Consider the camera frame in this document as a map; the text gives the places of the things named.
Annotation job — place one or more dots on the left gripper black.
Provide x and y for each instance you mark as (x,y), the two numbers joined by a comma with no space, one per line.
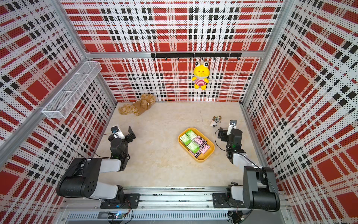
(128,136)

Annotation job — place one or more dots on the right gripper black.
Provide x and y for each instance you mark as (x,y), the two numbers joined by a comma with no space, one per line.
(224,134)

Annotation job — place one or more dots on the pink tissue pack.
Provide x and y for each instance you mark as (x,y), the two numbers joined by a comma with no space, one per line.
(200,141)
(204,148)
(195,155)

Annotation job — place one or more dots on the green tissue pack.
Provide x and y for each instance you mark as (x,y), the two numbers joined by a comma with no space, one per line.
(193,147)
(191,134)
(185,139)

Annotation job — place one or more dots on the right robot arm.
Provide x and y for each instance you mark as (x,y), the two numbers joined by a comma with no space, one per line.
(258,190)

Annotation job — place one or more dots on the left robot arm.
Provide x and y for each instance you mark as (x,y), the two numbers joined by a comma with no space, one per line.
(81,179)

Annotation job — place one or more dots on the yellow plastic storage box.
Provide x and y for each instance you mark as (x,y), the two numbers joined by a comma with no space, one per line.
(202,157)

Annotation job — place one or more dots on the brown teddy bear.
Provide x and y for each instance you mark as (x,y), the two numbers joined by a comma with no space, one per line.
(145,103)

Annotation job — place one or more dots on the yellow frog plush toy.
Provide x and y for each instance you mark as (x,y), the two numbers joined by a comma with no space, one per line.
(201,73)

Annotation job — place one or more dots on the green circuit board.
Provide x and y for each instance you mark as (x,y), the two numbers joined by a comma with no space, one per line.
(112,216)

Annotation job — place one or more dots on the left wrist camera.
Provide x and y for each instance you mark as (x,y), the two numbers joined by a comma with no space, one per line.
(117,133)

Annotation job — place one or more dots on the small keychain toy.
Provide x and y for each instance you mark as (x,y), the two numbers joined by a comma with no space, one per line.
(215,121)

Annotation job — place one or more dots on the white wire mesh shelf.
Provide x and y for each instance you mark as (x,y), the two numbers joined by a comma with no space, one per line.
(62,104)

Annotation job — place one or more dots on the black hook rail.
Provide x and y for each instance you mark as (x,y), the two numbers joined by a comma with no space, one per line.
(196,55)

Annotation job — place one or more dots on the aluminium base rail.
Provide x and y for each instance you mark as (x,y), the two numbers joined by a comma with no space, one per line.
(172,205)

